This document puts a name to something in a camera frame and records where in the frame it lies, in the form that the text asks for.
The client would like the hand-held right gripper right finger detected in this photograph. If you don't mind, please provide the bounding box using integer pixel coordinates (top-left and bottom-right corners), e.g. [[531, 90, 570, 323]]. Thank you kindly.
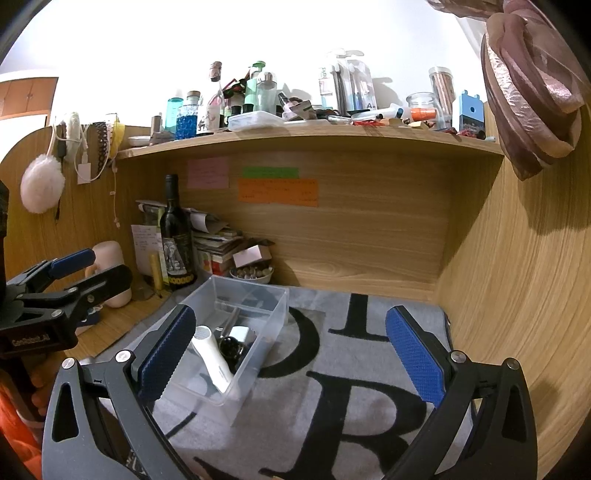
[[385, 305, 539, 480]]

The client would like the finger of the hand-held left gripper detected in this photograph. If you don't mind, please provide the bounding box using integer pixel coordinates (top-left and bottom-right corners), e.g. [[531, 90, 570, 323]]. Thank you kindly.
[[16, 264, 134, 326], [7, 248, 96, 296]]

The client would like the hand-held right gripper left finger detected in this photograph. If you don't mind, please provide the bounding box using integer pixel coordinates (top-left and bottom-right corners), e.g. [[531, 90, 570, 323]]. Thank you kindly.
[[41, 304, 199, 480]]

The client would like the black round watch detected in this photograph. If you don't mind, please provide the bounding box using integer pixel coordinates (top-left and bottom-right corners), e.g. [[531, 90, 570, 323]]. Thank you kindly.
[[218, 336, 250, 374]]

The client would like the grey metal pen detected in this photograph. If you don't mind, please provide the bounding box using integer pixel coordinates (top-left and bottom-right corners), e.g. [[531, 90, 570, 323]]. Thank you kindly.
[[217, 307, 242, 337]]

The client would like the clear plastic storage box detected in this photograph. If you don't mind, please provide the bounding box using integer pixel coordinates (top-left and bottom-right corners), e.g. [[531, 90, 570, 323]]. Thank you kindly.
[[139, 275, 289, 428]]

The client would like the person's left hand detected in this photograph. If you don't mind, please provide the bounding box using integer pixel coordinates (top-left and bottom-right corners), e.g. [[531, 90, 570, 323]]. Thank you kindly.
[[28, 369, 60, 418]]

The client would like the handwritten paper note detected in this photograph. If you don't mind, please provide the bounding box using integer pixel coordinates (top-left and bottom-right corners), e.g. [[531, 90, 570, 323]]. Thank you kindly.
[[131, 224, 162, 273]]

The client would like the grey letter print mat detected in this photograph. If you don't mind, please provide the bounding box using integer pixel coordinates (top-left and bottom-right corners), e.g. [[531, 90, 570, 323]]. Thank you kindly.
[[92, 284, 455, 480]]

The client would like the grey dotted rolled tube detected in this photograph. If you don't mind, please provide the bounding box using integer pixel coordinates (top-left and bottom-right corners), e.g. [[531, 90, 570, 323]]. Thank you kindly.
[[135, 199, 163, 227]]

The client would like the white fluffy puff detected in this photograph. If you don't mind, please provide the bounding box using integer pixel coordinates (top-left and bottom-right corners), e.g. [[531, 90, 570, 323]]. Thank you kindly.
[[19, 154, 66, 214]]

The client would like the dark elephant label wine bottle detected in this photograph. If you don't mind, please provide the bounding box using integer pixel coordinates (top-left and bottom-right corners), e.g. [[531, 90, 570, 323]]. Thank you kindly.
[[159, 174, 198, 291]]

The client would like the orange clothing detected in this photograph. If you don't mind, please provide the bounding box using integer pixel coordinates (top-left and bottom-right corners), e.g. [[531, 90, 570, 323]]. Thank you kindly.
[[0, 369, 43, 480]]

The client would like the bowl of small shells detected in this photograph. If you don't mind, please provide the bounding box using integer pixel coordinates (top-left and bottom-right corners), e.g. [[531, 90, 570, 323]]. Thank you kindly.
[[229, 265, 274, 284]]

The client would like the black lace ribbon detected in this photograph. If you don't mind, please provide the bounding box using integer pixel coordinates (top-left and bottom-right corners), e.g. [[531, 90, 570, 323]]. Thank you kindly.
[[92, 121, 110, 179]]

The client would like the stack of books and papers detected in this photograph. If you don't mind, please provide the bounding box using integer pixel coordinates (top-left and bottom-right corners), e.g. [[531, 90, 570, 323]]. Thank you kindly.
[[191, 226, 243, 278]]

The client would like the white bath sponge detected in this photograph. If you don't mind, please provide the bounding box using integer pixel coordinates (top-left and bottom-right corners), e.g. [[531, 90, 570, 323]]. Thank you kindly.
[[62, 112, 82, 161]]

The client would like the small white open carton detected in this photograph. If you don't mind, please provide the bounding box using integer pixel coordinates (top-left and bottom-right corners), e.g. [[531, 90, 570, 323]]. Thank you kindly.
[[232, 244, 273, 268]]

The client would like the pink sticky note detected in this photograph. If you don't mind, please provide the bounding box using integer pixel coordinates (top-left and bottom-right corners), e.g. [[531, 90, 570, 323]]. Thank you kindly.
[[187, 157, 230, 189]]

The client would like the wooden cabinet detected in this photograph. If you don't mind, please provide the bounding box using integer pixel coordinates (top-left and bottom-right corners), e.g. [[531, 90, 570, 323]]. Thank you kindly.
[[0, 76, 59, 126]]

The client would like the blue liquid bottle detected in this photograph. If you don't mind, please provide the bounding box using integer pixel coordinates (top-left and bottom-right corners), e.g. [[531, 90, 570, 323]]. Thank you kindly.
[[176, 91, 200, 139]]

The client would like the teal bottle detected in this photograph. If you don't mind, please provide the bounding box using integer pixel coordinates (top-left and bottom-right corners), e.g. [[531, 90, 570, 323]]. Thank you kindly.
[[165, 97, 185, 133]]

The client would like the orange sticky note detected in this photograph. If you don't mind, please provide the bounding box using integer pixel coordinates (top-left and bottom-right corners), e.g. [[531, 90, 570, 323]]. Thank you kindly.
[[238, 179, 319, 208]]

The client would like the green sticky note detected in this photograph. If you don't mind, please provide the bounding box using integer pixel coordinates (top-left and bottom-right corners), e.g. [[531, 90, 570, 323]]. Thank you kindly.
[[242, 166, 299, 180]]

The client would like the corked glass bottle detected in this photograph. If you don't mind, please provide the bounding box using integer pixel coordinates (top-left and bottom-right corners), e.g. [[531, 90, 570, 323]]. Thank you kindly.
[[207, 62, 228, 131]]

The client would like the clear lidded container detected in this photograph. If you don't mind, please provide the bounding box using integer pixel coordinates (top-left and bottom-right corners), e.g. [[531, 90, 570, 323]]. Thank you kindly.
[[228, 111, 284, 132]]

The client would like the wooden shelf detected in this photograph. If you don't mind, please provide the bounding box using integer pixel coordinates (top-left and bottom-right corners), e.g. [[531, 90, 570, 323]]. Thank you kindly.
[[115, 124, 505, 160]]

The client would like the green pump bottle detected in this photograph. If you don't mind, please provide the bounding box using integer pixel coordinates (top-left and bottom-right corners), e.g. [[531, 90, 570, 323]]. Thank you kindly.
[[245, 61, 266, 114]]

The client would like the clear glass bottle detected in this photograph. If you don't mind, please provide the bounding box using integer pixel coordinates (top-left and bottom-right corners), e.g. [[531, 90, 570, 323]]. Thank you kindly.
[[256, 71, 279, 114]]

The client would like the blue box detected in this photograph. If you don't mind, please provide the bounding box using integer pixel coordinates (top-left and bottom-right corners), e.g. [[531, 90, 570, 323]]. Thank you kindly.
[[459, 90, 486, 137]]

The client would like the clear tube of brown sticks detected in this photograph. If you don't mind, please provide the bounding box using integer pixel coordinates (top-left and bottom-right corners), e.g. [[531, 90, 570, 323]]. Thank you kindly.
[[428, 67, 456, 131]]

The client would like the toothbrush pack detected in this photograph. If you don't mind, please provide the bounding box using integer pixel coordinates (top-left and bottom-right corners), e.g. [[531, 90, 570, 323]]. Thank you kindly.
[[318, 53, 348, 114], [346, 60, 376, 114]]

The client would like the brown hanging cloth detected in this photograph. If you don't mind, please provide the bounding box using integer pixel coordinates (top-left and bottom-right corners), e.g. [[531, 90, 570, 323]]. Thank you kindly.
[[427, 0, 586, 182]]

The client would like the pink mug with handle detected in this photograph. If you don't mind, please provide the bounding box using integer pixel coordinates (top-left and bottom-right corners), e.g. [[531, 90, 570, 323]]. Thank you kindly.
[[91, 241, 133, 308]]

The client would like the white hanging cable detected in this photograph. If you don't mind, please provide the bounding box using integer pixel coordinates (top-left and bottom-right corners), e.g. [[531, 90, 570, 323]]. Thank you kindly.
[[109, 166, 122, 228]]

